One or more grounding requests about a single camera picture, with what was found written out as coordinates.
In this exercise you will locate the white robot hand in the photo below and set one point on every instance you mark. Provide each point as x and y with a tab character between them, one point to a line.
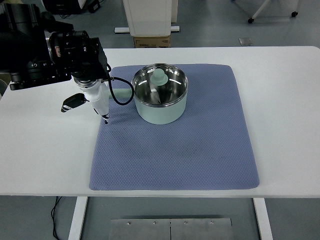
96	92

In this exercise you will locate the green pot with handle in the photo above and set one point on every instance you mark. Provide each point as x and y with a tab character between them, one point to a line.
153	115

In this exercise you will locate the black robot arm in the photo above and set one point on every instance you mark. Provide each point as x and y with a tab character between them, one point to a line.
38	51

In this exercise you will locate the glass pot lid green knob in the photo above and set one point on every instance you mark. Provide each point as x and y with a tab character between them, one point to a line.
160	85

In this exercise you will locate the cardboard box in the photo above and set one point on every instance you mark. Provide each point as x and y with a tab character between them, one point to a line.
152	41

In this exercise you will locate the white left table leg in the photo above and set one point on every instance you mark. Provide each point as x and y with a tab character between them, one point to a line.
78	218

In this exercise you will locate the white table leg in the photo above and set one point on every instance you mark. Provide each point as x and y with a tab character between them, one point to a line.
78	218
262	218

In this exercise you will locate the black device on floor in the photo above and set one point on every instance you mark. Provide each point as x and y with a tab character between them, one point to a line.
71	7

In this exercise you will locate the blue quilted mat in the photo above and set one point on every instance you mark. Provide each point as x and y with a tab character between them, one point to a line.
207	148

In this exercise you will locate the metal floor plate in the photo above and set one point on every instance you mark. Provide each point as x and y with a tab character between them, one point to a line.
172	229

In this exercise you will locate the grey floor outlet plate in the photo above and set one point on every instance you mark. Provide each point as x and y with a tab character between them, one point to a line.
245	41

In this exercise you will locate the white right table leg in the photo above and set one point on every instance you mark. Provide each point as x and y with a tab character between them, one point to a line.
262	218

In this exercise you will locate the rolling chair base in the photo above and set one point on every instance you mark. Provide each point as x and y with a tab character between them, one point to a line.
275	8

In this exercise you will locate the white cabinet pedestal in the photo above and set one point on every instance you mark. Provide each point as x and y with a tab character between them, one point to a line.
149	18

